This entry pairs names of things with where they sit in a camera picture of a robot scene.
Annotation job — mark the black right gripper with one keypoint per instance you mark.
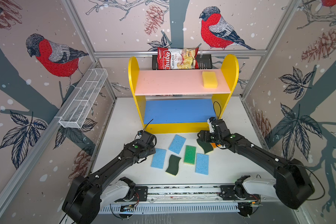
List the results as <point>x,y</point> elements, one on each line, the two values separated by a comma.
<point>206,133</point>

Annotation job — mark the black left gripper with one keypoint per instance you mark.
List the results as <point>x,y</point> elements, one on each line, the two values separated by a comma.
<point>153,149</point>

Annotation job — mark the blue sponge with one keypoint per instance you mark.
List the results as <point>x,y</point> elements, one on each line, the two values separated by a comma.
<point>202,164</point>
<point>159,159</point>
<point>177,144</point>

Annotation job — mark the yellow sponge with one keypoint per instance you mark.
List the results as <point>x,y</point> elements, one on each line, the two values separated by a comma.
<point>209,80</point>

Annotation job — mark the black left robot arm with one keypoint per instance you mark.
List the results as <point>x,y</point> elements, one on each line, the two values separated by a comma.
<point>112,170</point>

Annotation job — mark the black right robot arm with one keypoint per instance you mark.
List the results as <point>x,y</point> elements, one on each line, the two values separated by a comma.
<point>290,184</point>

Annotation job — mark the yellow shelf with coloured boards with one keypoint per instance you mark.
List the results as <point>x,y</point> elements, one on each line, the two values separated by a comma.
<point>175,101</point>

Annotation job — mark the dark green wavy sponge right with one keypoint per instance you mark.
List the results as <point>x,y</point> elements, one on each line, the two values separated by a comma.
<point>207,147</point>

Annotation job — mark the dark green wavy sponge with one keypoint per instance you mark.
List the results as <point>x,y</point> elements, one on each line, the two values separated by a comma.
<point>173,166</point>
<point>207,147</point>

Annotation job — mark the orange sponge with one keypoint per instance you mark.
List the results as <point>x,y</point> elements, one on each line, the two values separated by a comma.
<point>213,145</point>

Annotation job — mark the dark green wavy sponge left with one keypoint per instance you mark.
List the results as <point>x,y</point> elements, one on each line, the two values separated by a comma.
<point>173,166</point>

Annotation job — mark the red cassava chips bag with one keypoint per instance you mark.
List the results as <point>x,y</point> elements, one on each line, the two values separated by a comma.
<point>177,59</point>

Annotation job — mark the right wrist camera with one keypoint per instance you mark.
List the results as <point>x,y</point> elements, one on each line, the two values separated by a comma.
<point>210,121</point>

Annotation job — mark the aluminium rail base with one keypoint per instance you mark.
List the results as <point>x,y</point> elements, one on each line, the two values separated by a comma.
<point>125,200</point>

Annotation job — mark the black wire basket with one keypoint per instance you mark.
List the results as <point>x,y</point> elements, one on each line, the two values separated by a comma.
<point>204,62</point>

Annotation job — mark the white wire mesh tray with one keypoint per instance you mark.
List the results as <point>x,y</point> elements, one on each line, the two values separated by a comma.
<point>80,106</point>

